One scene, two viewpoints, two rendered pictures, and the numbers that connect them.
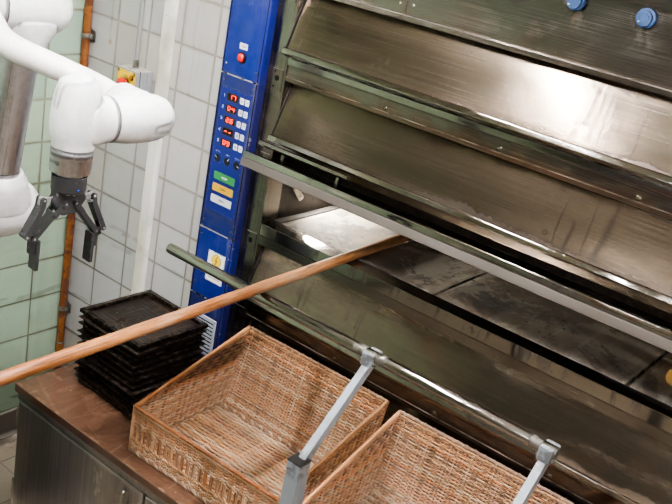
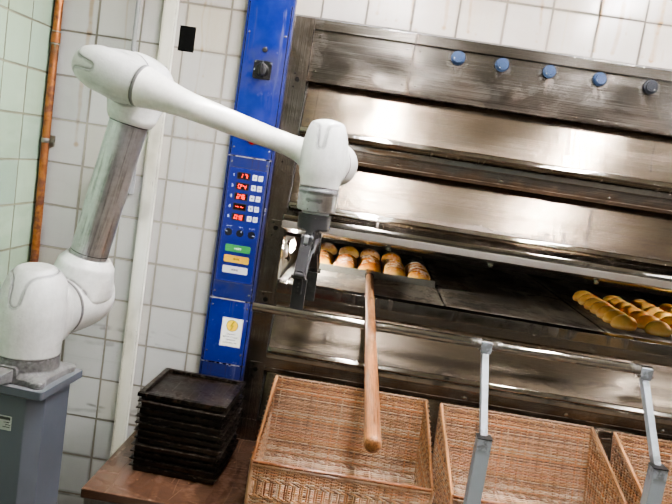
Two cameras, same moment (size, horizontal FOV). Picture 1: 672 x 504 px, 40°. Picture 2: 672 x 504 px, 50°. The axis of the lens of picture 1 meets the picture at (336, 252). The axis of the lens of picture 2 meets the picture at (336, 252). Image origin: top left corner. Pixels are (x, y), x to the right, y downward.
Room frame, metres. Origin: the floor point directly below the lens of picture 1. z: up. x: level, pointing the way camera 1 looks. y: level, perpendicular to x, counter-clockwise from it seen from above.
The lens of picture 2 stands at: (0.45, 1.40, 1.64)
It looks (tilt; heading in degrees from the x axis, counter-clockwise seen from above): 7 degrees down; 329
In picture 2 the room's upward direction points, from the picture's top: 9 degrees clockwise
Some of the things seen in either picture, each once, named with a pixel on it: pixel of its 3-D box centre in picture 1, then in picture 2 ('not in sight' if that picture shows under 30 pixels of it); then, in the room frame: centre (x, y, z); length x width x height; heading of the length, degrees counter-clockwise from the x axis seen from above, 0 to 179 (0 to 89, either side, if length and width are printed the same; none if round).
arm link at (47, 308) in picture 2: not in sight; (34, 307); (2.30, 1.10, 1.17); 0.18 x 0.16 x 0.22; 138
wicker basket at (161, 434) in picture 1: (258, 424); (343, 448); (2.30, 0.12, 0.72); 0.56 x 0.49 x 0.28; 57
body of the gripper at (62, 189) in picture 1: (67, 193); (312, 232); (1.87, 0.59, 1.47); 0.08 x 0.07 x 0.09; 141
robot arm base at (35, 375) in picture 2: not in sight; (21, 364); (2.28, 1.12, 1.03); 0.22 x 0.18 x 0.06; 142
